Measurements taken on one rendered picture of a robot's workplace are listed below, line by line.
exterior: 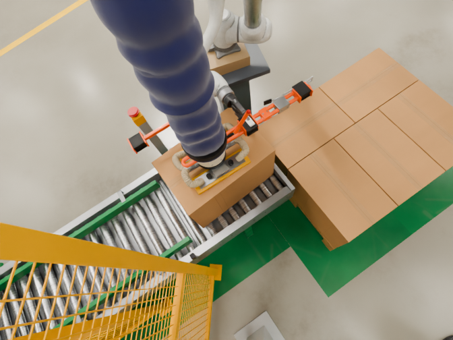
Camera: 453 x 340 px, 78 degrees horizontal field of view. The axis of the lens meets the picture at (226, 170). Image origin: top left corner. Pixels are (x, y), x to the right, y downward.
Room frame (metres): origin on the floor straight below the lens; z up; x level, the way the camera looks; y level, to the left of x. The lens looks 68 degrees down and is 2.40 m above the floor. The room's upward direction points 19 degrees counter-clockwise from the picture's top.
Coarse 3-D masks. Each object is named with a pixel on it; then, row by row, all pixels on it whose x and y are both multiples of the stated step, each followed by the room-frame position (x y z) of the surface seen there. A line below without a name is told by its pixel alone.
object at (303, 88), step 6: (300, 84) 0.86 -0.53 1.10; (306, 84) 0.85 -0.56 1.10; (294, 90) 0.84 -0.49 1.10; (300, 90) 0.82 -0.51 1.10; (306, 90) 0.81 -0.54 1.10; (312, 90) 0.80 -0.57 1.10; (294, 96) 0.83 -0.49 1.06; (300, 96) 0.79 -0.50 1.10; (306, 96) 0.80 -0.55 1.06; (300, 102) 0.78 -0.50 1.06
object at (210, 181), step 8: (224, 160) 0.65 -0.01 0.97; (232, 160) 0.62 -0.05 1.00; (248, 160) 0.60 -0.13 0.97; (232, 168) 0.58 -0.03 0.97; (240, 168) 0.57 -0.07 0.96; (200, 176) 0.60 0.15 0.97; (208, 176) 0.57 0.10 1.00; (224, 176) 0.55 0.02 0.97; (208, 184) 0.54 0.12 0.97; (200, 192) 0.51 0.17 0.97
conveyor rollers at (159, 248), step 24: (264, 192) 0.51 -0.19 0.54; (144, 216) 0.64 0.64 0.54; (168, 216) 0.58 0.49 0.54; (96, 240) 0.59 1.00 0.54; (120, 240) 0.53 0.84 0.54; (168, 240) 0.42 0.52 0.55; (48, 264) 0.54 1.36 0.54; (24, 288) 0.44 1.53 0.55; (72, 288) 0.33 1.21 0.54; (96, 288) 0.28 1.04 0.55; (48, 312) 0.24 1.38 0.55; (0, 336) 0.20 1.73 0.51
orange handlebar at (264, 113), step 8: (288, 96) 0.82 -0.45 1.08; (296, 96) 0.81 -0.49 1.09; (272, 104) 0.81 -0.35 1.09; (264, 112) 0.78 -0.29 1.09; (272, 112) 0.76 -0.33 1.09; (264, 120) 0.74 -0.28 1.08; (160, 128) 0.90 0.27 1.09; (232, 128) 0.75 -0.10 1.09; (144, 136) 0.88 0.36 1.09; (152, 136) 0.88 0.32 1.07; (232, 136) 0.71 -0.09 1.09; (184, 160) 0.67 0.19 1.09
